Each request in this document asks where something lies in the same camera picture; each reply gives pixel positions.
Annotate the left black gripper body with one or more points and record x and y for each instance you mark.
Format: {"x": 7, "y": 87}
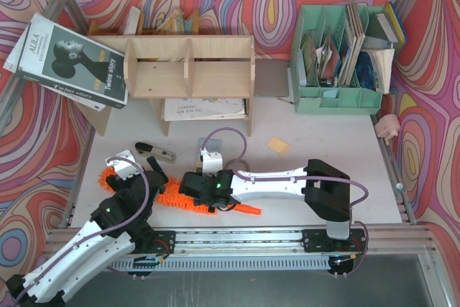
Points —
{"x": 144, "y": 180}

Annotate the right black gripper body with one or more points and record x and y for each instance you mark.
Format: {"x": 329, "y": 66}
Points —
{"x": 187, "y": 185}

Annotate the orange microfiber duster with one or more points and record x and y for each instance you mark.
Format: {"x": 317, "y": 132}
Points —
{"x": 171, "y": 197}

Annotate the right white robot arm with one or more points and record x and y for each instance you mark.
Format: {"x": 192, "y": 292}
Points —
{"x": 325, "y": 189}

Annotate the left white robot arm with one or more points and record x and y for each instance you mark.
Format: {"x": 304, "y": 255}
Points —
{"x": 116, "y": 228}

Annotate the wooden bookshelf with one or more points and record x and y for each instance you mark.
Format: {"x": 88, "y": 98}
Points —
{"x": 159, "y": 67}

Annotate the grey black stapler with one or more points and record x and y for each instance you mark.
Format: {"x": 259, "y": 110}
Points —
{"x": 147, "y": 150}

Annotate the white notebook under shelf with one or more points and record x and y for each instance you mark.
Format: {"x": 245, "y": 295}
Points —
{"x": 183, "y": 109}

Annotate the yellow sticky note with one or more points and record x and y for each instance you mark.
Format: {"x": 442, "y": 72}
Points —
{"x": 279, "y": 146}

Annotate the pencil by organizer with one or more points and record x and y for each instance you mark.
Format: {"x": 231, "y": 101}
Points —
{"x": 284, "y": 100}

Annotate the brown board behind shelf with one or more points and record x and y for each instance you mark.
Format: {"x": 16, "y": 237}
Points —
{"x": 271, "y": 78}

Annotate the black Twins story book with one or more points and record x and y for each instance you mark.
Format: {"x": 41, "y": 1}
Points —
{"x": 65, "y": 61}

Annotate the white book under Twins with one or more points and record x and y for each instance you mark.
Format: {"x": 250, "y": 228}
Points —
{"x": 12, "y": 61}

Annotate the green desk organizer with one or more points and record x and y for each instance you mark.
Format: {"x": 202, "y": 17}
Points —
{"x": 323, "y": 61}

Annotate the grey hardcover book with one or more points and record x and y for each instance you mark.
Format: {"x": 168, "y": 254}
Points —
{"x": 380, "y": 33}

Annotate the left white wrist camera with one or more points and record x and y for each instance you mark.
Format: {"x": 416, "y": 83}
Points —
{"x": 124, "y": 164}

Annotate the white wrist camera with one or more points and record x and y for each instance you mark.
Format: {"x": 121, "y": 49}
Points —
{"x": 212, "y": 162}
{"x": 124, "y": 164}

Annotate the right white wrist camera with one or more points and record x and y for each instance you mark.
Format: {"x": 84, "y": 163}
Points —
{"x": 212, "y": 162}

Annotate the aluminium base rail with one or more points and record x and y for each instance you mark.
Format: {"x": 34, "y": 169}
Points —
{"x": 268, "y": 248}

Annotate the pink wall hook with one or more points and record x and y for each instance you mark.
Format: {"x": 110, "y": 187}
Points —
{"x": 387, "y": 127}

